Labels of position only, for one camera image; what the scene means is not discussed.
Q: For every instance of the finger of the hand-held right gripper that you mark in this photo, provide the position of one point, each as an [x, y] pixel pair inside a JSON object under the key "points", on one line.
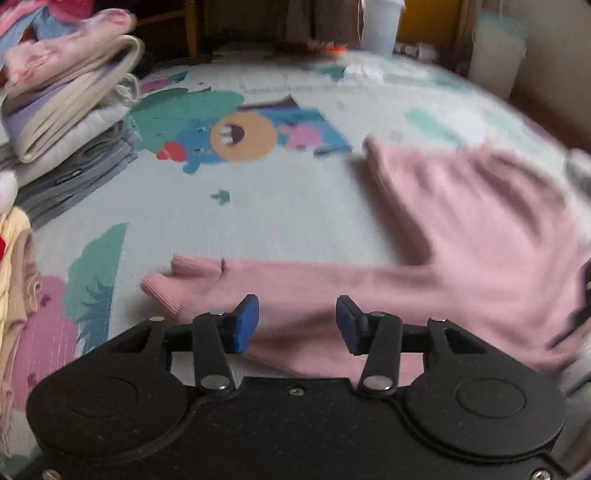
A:
{"points": [[577, 318]]}

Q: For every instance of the orange cabinet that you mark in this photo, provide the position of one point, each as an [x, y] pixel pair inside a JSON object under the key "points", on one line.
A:
{"points": [[427, 18]]}

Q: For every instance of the pink sweatshirt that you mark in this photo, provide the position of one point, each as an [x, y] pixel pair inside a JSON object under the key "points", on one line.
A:
{"points": [[461, 207]]}

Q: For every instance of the stack of grey cream clothes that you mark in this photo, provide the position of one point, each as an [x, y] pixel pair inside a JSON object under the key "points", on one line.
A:
{"points": [[69, 92]]}

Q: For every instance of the white storage bin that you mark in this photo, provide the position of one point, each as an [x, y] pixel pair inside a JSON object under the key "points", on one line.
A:
{"points": [[498, 50]]}

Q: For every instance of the white crumpled cloth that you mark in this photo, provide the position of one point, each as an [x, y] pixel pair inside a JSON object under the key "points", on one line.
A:
{"points": [[364, 71]]}

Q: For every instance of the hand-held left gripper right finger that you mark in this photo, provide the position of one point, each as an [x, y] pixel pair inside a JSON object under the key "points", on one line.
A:
{"points": [[348, 327]]}

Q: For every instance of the grey slipper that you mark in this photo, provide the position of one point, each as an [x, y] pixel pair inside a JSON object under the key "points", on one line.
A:
{"points": [[581, 175]]}

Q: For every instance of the white plastic container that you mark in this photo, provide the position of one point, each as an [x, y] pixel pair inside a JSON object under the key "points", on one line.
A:
{"points": [[381, 25]]}

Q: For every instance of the wooden chair leg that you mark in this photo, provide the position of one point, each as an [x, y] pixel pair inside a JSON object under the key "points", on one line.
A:
{"points": [[191, 25]]}

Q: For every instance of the stack of yellow folded clothes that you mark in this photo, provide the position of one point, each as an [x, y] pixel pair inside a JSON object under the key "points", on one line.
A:
{"points": [[14, 258]]}

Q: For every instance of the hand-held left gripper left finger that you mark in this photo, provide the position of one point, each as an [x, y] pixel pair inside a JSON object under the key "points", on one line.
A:
{"points": [[244, 325]]}

